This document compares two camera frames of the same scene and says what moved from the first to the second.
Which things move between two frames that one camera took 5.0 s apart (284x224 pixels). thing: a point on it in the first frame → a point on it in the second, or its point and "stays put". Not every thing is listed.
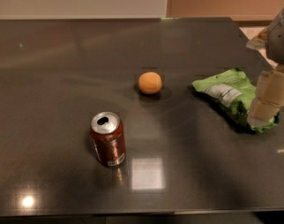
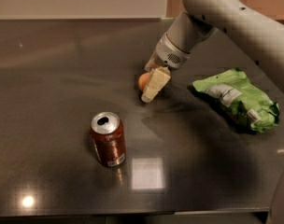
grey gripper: x=280 y=39 → x=168 y=54
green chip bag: x=233 y=91 stays put
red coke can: x=108 y=137 stays put
